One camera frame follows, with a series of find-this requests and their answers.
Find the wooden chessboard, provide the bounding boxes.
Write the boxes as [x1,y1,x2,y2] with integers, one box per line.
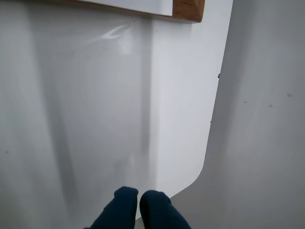
[87,0,205,24]

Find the white letter label strip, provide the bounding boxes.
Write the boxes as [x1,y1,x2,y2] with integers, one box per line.
[92,0,174,17]

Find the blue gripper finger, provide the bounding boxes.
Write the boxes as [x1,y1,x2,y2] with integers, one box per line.
[139,190,191,229]
[83,187,139,229]

